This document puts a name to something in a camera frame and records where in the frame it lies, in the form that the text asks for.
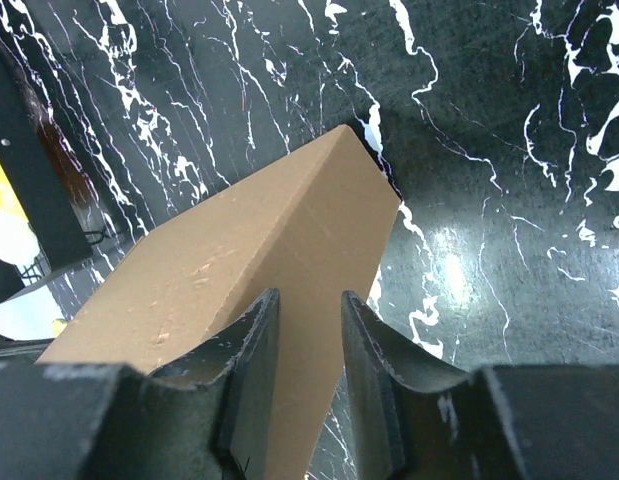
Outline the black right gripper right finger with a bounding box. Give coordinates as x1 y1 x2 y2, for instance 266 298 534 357
341 291 619 479

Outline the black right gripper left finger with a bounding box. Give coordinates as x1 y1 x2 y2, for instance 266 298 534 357
0 289 280 479

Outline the brown cardboard box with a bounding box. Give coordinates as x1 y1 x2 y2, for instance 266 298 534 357
41 125 399 479

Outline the white flower-shaped bowl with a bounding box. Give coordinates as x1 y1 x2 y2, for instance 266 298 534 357
0 210 41 265

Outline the yellow ribbed bowl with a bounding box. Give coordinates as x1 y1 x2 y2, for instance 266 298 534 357
0 164 28 221

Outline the black dish rack tray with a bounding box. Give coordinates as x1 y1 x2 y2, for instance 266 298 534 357
0 51 93 304

